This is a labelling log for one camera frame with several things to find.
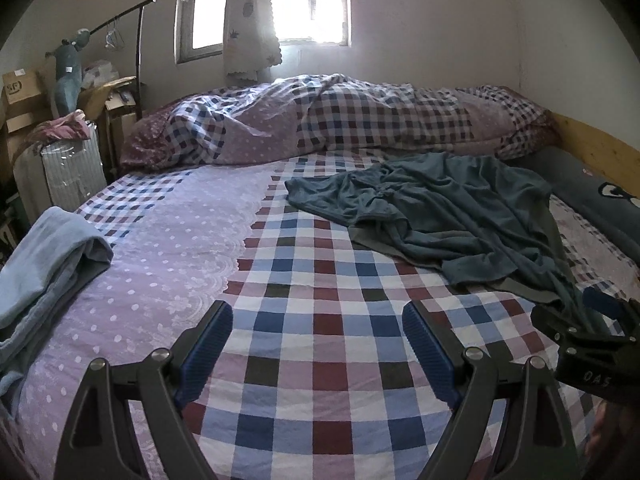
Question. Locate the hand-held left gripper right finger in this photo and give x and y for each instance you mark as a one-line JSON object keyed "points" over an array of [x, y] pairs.
{"points": [[430, 350]]}

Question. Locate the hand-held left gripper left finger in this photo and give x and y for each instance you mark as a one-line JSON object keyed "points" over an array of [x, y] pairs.
{"points": [[207, 345]]}

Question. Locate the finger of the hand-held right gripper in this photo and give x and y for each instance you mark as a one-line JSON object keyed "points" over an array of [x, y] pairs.
{"points": [[555, 325], [602, 302]]}

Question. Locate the teal shirt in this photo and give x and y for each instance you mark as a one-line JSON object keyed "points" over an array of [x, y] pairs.
{"points": [[450, 210]]}

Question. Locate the light blue towel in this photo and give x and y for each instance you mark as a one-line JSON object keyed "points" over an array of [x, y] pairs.
{"points": [[45, 260]]}

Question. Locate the black clothes rack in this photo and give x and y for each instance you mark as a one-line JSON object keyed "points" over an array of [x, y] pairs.
{"points": [[139, 45]]}

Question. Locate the olive garment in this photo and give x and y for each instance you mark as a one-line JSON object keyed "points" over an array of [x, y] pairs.
{"points": [[557, 240]]}

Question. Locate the checked bed sheet with lace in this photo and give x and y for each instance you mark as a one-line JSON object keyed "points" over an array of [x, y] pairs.
{"points": [[310, 310]]}

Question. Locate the grey long pillow with penguin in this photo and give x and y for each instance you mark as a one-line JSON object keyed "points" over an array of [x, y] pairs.
{"points": [[590, 185]]}

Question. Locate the silver ribbed suitcase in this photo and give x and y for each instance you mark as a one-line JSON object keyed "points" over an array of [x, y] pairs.
{"points": [[70, 170]]}

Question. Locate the checked polka dot duvet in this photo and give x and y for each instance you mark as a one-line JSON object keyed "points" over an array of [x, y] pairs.
{"points": [[350, 115]]}

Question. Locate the cardboard boxes pile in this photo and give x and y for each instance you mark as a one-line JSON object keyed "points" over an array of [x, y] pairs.
{"points": [[120, 107]]}

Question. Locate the pink cloth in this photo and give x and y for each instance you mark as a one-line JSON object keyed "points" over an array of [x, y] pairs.
{"points": [[62, 127]]}

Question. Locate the white plastic bag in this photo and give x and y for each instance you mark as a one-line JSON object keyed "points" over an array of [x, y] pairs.
{"points": [[97, 72]]}

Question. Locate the blue plush toy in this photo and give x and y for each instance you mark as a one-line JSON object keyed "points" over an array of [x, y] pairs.
{"points": [[67, 75]]}

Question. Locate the cardboard box with round logo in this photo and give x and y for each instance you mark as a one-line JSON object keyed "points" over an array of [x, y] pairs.
{"points": [[22, 92]]}

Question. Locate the white scalloped curtain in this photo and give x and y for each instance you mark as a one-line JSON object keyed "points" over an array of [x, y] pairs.
{"points": [[247, 25]]}

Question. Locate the window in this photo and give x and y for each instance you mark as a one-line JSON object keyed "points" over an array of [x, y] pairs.
{"points": [[310, 0]]}

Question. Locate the wooden bed frame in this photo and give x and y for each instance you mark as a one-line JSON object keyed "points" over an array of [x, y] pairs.
{"points": [[595, 145]]}

